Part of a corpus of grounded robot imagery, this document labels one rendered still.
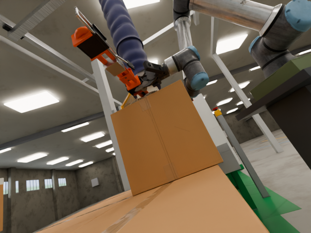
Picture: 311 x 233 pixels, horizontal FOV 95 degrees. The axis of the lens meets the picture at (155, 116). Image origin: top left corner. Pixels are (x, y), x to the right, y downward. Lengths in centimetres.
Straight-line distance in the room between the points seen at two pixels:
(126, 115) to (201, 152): 38
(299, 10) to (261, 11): 15
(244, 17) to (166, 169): 88
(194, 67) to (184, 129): 30
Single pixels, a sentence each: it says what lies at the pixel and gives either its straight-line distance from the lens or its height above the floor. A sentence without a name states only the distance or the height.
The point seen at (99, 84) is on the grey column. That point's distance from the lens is 292.
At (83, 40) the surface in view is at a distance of 56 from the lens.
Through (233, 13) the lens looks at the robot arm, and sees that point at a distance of 104.
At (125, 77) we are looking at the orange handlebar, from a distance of 73.
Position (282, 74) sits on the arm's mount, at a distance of 97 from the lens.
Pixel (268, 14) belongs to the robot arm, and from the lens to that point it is 104.
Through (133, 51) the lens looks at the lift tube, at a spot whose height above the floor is 147.
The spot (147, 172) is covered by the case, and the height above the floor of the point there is 61.
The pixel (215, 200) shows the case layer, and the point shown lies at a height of 54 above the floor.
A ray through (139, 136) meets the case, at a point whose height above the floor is 77.
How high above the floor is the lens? 60
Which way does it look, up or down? 20 degrees up
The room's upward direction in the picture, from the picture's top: 22 degrees counter-clockwise
